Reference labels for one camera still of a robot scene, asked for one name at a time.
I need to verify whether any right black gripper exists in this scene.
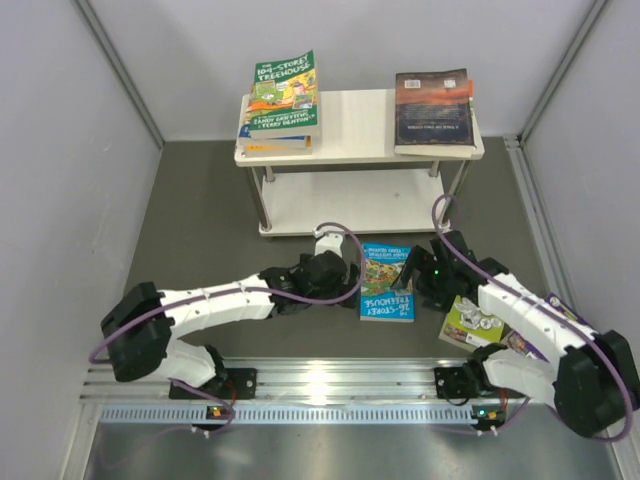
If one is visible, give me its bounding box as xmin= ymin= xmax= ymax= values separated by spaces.
xmin=392 ymin=245 xmax=456 ymax=312

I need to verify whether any light blue storey treehouse book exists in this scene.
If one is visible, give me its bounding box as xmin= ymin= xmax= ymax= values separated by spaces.
xmin=359 ymin=243 xmax=415 ymax=323

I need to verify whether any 130-storey treehouse book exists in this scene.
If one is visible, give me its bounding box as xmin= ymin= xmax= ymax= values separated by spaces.
xmin=239 ymin=136 xmax=313 ymax=158

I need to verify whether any blue 91-storey treehouse book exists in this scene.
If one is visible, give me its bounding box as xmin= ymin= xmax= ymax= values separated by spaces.
xmin=237 ymin=94 xmax=309 ymax=149

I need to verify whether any dark tale of cities book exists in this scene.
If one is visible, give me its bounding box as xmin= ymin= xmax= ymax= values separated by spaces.
xmin=394 ymin=68 xmax=477 ymax=159

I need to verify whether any green 104-storey treehouse book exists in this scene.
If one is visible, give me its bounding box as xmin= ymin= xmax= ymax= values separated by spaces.
xmin=250 ymin=50 xmax=320 ymax=138

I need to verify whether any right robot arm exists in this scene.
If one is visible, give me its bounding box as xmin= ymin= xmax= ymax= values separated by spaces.
xmin=391 ymin=230 xmax=639 ymax=439

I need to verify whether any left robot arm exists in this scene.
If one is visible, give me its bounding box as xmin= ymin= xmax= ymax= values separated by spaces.
xmin=101 ymin=251 xmax=360 ymax=399

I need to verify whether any lime green cartoon book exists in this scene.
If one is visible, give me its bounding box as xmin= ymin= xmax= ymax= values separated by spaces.
xmin=439 ymin=296 xmax=505 ymax=351

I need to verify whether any white two-tier wooden shelf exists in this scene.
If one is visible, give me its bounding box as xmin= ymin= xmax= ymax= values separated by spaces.
xmin=234 ymin=89 xmax=485 ymax=237

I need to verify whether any purple cartoon book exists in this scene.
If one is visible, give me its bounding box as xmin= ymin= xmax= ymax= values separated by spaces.
xmin=500 ymin=293 xmax=590 ymax=361

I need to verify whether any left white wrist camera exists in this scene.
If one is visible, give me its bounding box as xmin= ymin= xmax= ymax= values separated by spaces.
xmin=313 ymin=226 xmax=345 ymax=258

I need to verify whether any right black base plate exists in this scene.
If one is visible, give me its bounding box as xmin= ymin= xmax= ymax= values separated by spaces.
xmin=433 ymin=365 xmax=527 ymax=404

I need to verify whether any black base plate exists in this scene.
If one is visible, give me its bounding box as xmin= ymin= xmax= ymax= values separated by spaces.
xmin=433 ymin=365 xmax=527 ymax=404
xmin=168 ymin=368 xmax=258 ymax=401

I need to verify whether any aluminium mounting rail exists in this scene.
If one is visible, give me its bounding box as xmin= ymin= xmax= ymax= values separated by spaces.
xmin=80 ymin=358 xmax=464 ymax=406

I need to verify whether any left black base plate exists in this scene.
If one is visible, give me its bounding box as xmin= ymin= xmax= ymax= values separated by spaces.
xmin=168 ymin=368 xmax=258 ymax=401

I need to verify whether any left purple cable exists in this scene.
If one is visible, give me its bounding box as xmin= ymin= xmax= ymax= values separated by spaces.
xmin=88 ymin=221 xmax=369 ymax=437

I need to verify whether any slotted grey cable duct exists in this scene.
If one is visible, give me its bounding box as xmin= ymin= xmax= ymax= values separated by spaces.
xmin=100 ymin=404 xmax=505 ymax=425

